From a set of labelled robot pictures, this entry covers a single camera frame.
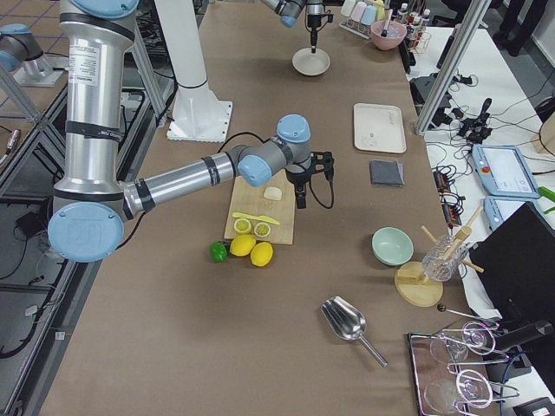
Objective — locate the grey folded cloth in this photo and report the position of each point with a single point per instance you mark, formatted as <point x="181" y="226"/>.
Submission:
<point x="386" y="172"/>

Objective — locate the mint green bowl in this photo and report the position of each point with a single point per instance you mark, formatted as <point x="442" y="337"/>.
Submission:
<point x="392" y="246"/>

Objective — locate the pale pink cup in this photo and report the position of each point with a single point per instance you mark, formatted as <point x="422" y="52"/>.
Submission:
<point x="358" y="11"/>

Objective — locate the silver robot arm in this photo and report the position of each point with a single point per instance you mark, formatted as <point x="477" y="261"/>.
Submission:
<point x="97" y="194"/>
<point x="288" y="10"/>

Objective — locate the steel scoop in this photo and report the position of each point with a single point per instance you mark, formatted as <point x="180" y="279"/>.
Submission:
<point x="349" y="324"/>

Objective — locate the mirror tray with glasses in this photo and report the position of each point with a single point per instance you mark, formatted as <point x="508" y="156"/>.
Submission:
<point x="449" y="370"/>

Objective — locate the black monitor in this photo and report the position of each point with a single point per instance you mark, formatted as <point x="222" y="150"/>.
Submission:
<point x="518" y="263"/>

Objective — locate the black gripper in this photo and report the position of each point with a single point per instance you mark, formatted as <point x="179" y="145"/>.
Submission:
<point x="298" y="176"/>
<point x="312" y="20"/>

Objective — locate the cream round plate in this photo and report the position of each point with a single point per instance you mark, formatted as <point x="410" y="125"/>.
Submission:
<point x="310" y="63"/>

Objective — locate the wooden cup tree stand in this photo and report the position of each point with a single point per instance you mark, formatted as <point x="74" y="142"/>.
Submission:
<point x="414" y="286"/>

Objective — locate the white steamed bun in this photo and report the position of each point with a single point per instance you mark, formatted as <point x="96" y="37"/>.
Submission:
<point x="273" y="193"/>

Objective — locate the lemon half slice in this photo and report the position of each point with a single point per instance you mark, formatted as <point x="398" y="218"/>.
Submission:
<point x="242" y="226"/>
<point x="262" y="229"/>

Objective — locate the clear glass cup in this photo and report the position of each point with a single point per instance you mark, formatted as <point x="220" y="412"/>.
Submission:
<point x="443" y="259"/>

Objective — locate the aluminium frame post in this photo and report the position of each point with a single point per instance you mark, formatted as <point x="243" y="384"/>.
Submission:
<point x="464" y="35"/>

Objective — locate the whole yellow lemon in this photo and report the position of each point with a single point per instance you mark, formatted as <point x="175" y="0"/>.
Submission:
<point x="242" y="245"/>
<point x="261" y="254"/>

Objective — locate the blue teach pendant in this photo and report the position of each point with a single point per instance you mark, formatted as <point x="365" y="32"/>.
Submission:
<point x="498" y="209"/>
<point x="503" y="172"/>

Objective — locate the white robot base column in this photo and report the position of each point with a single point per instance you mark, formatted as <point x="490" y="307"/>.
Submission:
<point x="198" y="114"/>

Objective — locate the green lime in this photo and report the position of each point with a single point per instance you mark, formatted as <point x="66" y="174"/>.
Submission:
<point x="219" y="251"/>

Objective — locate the cream rabbit tray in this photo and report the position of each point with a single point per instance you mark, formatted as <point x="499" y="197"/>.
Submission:
<point x="379" y="128"/>

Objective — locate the yellow plastic knife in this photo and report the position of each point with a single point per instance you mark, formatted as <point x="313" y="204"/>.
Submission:
<point x="260" y="218"/>

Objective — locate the pink bowl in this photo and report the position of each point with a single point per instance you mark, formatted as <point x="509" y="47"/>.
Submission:
<point x="396" y="33"/>

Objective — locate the white wire cup rack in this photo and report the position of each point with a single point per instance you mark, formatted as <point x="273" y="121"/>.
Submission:
<point x="356" y="28"/>

